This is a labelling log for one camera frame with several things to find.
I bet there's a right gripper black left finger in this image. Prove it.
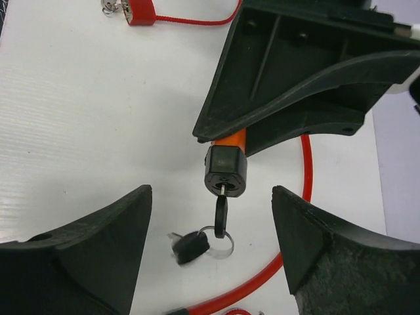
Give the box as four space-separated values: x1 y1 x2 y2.
1 185 152 314

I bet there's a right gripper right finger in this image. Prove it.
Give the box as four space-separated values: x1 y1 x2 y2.
270 184 420 315

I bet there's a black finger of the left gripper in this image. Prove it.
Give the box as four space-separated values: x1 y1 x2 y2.
193 1 419 156

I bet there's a thick red cable lock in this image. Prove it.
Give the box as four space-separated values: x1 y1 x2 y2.
169 135 323 314

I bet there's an orange black padlock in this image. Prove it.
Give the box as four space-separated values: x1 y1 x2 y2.
204 129 247 198

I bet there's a small red padlock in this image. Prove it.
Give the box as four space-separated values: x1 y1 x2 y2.
123 0 243 27

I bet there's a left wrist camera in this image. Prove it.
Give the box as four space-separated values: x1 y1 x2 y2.
390 12 420 116

